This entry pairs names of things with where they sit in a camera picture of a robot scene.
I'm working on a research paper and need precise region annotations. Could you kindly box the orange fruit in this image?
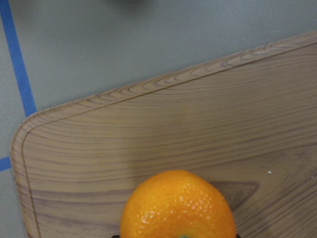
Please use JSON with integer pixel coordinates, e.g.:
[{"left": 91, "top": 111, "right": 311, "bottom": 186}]
[{"left": 119, "top": 170, "right": 237, "bottom": 238}]

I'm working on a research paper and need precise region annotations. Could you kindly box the wooden cutting board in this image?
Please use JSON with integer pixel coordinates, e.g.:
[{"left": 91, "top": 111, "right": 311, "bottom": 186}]
[{"left": 10, "top": 32, "right": 317, "bottom": 238}]

